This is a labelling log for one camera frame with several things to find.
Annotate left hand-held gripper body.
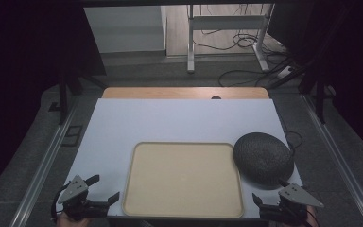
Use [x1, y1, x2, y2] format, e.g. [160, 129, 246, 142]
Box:
[58, 175, 112, 221]

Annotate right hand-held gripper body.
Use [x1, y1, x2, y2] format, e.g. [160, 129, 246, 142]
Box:
[259, 183, 325, 227]

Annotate person's right hand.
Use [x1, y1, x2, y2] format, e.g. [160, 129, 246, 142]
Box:
[305, 205, 319, 227]

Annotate person's left hand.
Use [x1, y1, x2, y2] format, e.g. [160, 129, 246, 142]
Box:
[56, 211, 91, 227]

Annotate black floor socket plate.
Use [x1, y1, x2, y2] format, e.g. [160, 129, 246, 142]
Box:
[60, 125, 83, 148]

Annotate beige plastic tray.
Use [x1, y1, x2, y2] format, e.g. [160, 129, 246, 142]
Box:
[121, 141, 245, 219]

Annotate black metal stand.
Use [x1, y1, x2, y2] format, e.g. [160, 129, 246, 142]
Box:
[297, 70, 334, 125]
[48, 74, 108, 126]

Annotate white table board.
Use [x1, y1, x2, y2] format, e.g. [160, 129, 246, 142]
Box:
[63, 97, 303, 220]

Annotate white power strip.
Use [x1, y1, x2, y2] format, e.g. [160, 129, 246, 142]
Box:
[277, 65, 294, 79]

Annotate wooden table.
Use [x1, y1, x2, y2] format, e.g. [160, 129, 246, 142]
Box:
[102, 86, 270, 100]

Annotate black curtain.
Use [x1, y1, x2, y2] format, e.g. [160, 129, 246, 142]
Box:
[0, 0, 108, 202]
[267, 0, 363, 157]

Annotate light grey panel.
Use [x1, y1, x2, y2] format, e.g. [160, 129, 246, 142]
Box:
[84, 6, 167, 54]

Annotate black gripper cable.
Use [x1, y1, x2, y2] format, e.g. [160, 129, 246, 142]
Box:
[50, 183, 72, 221]

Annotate metal floor rail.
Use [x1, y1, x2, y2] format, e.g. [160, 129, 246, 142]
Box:
[300, 94, 363, 227]
[9, 103, 78, 227]

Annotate thin black cable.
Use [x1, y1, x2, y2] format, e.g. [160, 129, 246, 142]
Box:
[283, 131, 303, 157]

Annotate black floor cable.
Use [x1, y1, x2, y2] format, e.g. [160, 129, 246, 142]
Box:
[217, 64, 286, 88]

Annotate black tangled floor cables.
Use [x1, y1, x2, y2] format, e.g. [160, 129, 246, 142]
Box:
[192, 29, 268, 52]

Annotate white metal desk frame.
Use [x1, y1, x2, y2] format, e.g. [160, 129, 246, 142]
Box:
[187, 3, 275, 75]

